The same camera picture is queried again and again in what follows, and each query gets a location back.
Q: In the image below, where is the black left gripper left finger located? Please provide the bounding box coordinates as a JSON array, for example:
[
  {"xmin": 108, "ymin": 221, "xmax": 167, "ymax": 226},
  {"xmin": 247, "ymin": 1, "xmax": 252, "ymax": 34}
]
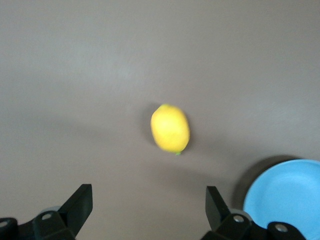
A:
[{"xmin": 32, "ymin": 183, "xmax": 94, "ymax": 240}]

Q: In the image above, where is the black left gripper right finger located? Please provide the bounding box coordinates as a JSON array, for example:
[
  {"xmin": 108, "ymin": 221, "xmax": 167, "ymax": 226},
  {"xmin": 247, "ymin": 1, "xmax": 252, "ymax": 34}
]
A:
[{"xmin": 202, "ymin": 186, "xmax": 253, "ymax": 240}]

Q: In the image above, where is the yellow lemon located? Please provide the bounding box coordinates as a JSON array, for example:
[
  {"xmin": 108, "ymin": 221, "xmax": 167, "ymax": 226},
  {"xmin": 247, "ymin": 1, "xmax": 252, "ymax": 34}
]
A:
[{"xmin": 150, "ymin": 103, "xmax": 191, "ymax": 156}]

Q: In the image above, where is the blue plate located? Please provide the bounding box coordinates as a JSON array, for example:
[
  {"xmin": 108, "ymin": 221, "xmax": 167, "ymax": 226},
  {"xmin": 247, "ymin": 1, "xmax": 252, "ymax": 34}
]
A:
[{"xmin": 242, "ymin": 159, "xmax": 320, "ymax": 240}]

